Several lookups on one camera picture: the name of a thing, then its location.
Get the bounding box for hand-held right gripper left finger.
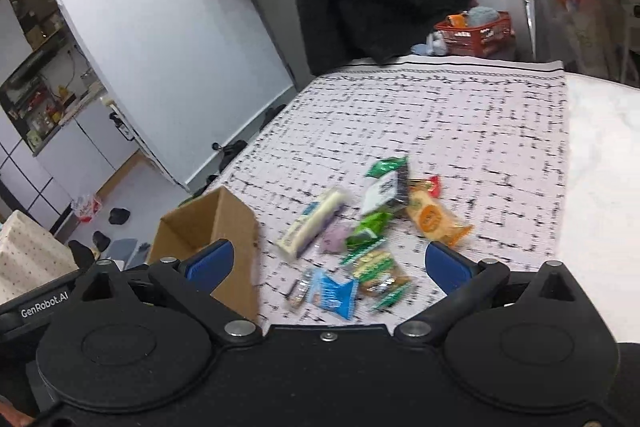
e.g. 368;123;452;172
80;239;264;344

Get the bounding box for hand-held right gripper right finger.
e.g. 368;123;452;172
394;240;585;341

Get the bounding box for brown cardboard box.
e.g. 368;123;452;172
148;186;262;324

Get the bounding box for orange snack packet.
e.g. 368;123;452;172
404;188;474;249

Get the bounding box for green striped cracker packet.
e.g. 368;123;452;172
341;243;414;312

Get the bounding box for red snack bar packet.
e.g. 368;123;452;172
410;175;442;198

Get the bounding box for light green snack packet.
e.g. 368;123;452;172
346;210;391;251

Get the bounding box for small clear snack packet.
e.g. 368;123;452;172
286;271;314;312

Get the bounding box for green and white snack packet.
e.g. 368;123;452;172
361;171;410;217

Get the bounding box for long cream snack packet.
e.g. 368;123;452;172
276;187;351;264

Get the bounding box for purple round snack packet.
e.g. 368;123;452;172
316;223;352;256

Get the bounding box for blue snack packet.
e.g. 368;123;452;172
305;269;359;321

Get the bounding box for dark green snack packet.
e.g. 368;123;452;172
364;156;409;180

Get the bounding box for dotted beige cloth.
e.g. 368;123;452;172
0;210;79;304

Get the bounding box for grey slipper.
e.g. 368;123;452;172
106;239;151;269

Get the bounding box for red and white plastic bag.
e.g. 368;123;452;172
71;194;104;224

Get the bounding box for white bed sheet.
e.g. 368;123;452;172
554;73;640;344

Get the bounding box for pale blue cloth bundle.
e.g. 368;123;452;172
411;30;449;57

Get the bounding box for red plastic basket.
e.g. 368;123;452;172
433;12;514;58

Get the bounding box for grey blue yarn bundle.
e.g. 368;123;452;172
467;6;503;28

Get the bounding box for white desk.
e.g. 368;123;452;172
492;0;640;85

